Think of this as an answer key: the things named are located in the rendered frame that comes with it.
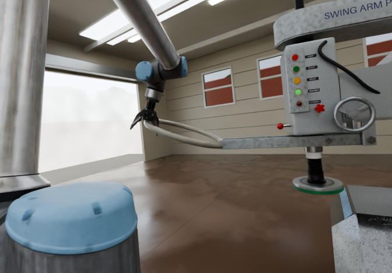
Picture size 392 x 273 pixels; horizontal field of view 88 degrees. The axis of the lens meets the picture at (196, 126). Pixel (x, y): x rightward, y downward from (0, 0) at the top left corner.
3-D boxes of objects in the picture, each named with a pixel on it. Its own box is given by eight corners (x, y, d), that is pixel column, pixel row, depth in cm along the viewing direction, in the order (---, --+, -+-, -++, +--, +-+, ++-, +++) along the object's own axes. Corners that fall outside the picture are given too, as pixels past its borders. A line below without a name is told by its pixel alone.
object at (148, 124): (230, 143, 136) (231, 139, 135) (217, 156, 89) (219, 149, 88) (165, 122, 148) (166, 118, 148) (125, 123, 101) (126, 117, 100)
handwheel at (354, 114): (366, 130, 88) (362, 95, 88) (380, 131, 78) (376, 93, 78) (326, 133, 92) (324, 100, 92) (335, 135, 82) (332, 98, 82)
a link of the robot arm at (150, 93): (146, 87, 111) (163, 93, 113) (144, 96, 111) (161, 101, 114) (146, 87, 102) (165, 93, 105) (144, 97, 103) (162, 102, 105)
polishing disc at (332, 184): (290, 188, 97) (289, 186, 97) (296, 177, 115) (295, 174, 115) (344, 193, 86) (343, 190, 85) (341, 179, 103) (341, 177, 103)
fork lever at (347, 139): (359, 140, 103) (358, 130, 103) (381, 145, 84) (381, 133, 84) (224, 146, 122) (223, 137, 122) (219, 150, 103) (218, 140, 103)
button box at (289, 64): (308, 111, 91) (302, 49, 91) (310, 111, 89) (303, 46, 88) (289, 113, 93) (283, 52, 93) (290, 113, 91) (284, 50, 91)
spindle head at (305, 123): (362, 132, 104) (354, 45, 103) (390, 136, 82) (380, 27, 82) (286, 137, 113) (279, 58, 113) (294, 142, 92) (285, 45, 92)
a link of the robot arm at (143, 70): (155, 57, 88) (165, 64, 100) (131, 62, 91) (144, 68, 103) (157, 79, 88) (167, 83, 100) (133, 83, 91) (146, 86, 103)
